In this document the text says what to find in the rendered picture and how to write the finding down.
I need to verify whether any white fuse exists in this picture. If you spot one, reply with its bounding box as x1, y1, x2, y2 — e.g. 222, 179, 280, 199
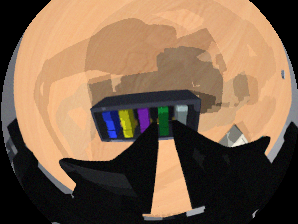
174, 105, 188, 125

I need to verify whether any purple fuse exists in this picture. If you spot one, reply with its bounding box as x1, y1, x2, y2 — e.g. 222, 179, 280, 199
138, 108, 150, 133

